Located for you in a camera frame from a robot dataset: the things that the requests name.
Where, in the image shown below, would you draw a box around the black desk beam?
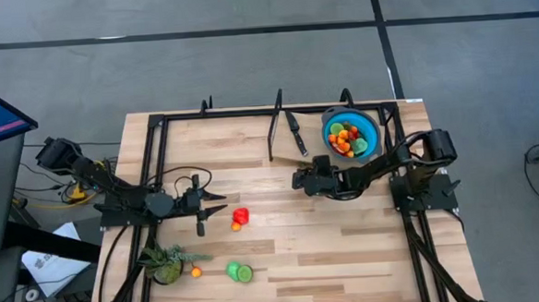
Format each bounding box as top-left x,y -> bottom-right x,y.
3,217 -> 102,268

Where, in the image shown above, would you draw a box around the white paper sheets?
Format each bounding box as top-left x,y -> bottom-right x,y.
19,220 -> 93,300

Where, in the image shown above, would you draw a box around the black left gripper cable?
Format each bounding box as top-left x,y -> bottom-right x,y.
145,164 -> 214,200

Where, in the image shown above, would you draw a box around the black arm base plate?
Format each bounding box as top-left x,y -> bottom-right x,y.
389,172 -> 461,214
97,198 -> 167,229

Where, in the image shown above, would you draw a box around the blue collapsible bowl grey rim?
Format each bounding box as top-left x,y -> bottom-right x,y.
320,103 -> 385,166

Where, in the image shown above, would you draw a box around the potted succulent plant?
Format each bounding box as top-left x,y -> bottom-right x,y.
136,239 -> 215,288

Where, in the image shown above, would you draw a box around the pale green avocado half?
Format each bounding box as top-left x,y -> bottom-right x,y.
350,137 -> 370,155

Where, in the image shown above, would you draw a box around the brown-skinned kiwi half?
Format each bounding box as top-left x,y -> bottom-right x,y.
235,263 -> 255,284

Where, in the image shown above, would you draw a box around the bright green plastic fruit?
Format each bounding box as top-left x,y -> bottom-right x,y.
225,260 -> 243,283

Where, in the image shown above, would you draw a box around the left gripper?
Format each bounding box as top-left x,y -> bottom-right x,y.
180,172 -> 231,238

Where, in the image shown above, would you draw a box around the black metal shelf stand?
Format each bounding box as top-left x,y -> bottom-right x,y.
263,88 -> 288,163

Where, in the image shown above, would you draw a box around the red bell pepper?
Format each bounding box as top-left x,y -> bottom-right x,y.
232,207 -> 251,226

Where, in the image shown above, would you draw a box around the black kitchen knife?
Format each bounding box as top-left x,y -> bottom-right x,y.
284,108 -> 309,159

